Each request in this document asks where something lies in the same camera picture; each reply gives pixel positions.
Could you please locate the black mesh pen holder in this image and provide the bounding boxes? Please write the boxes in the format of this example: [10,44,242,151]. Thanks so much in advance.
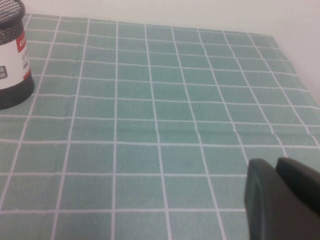
[0,0,35,111]

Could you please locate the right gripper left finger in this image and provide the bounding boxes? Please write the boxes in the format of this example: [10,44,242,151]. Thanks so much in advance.
[243,157,320,240]

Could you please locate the green checked tablecloth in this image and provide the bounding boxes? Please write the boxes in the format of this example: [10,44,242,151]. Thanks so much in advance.
[0,12,320,240]

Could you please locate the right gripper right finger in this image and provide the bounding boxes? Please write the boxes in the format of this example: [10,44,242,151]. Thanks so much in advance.
[274,156,320,220]

